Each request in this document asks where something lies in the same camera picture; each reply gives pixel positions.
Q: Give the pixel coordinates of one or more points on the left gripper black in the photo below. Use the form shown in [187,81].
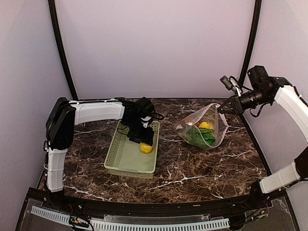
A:
[146,138]

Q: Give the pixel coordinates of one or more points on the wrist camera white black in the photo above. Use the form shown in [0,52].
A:
[232,84]
[147,112]

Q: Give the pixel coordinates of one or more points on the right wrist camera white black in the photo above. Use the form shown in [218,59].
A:
[232,84]

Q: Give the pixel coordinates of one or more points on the right clear acrylic plate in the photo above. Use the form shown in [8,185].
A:
[278,218]

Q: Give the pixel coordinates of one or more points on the green white bok choy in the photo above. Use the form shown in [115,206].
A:
[200,136]

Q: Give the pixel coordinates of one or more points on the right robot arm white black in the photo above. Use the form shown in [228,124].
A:
[268,90]

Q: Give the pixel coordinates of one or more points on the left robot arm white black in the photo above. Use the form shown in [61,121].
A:
[137,116]

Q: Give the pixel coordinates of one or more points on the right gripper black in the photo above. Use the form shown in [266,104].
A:
[237,104]

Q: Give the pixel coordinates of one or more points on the left clear acrylic plate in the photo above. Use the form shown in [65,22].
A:
[31,222]

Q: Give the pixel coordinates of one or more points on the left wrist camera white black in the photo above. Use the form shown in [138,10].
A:
[147,112]

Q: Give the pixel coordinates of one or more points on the white slotted cable duct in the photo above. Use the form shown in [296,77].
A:
[124,223]

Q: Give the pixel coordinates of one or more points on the clear acrylic plate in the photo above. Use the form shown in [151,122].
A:
[278,218]
[31,222]

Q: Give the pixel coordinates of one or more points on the right black frame post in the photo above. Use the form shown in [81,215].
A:
[251,40]

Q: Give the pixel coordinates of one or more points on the yellow lemon top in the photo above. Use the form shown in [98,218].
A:
[145,148]

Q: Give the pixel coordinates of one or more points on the beige plastic basket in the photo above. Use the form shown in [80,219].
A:
[124,157]

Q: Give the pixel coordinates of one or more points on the black curved front rail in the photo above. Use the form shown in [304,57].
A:
[93,208]

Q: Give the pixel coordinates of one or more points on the clear zip top bag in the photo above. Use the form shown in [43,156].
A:
[207,114]

